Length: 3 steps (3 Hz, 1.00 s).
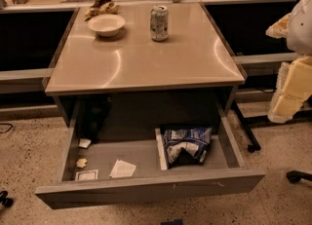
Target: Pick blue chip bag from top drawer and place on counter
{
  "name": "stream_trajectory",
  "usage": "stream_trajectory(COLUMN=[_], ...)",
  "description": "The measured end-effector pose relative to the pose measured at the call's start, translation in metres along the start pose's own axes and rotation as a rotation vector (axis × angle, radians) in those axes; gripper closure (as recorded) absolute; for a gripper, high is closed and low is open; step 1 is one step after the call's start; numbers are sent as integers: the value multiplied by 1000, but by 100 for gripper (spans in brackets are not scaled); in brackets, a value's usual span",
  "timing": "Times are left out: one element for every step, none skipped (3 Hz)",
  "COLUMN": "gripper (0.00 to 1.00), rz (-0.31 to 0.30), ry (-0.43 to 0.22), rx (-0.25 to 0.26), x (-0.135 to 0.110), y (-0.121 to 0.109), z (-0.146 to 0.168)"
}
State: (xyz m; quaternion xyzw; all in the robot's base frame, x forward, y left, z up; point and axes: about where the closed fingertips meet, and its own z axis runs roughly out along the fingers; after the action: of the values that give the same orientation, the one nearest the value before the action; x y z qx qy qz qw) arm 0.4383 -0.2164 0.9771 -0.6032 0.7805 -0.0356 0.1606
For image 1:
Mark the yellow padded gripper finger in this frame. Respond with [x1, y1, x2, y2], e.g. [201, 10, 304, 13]
[265, 14, 290, 39]
[267, 56, 312, 124]

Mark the white bowl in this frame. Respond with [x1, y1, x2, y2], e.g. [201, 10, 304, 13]
[88, 14, 126, 37]

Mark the small white paper scrap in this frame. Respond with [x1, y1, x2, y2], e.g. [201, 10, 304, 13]
[79, 138, 92, 149]

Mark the white square card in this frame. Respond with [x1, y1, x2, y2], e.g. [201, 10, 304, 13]
[75, 169, 98, 181]

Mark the small yellow scrap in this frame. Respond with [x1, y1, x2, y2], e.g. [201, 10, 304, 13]
[76, 158, 88, 169]

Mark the black chair caster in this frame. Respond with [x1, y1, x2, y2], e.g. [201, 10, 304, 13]
[287, 170, 312, 183]

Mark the grey counter cabinet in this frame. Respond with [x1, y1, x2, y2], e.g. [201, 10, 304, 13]
[41, 1, 248, 130]

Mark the black caster at left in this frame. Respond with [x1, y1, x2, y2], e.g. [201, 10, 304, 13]
[0, 191, 14, 207]

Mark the open grey drawer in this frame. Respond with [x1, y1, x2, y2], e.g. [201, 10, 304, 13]
[36, 98, 264, 209]

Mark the crushed soda can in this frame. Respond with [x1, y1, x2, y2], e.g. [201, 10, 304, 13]
[150, 5, 169, 41]

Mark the black table leg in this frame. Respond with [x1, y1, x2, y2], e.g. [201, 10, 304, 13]
[231, 101, 261, 153]

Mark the blue chip bag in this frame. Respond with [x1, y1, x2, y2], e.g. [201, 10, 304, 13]
[162, 127, 213, 168]

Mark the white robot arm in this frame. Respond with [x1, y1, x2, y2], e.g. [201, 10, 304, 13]
[266, 0, 312, 124]

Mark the white folded paper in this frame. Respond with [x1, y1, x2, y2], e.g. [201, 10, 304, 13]
[109, 160, 137, 178]

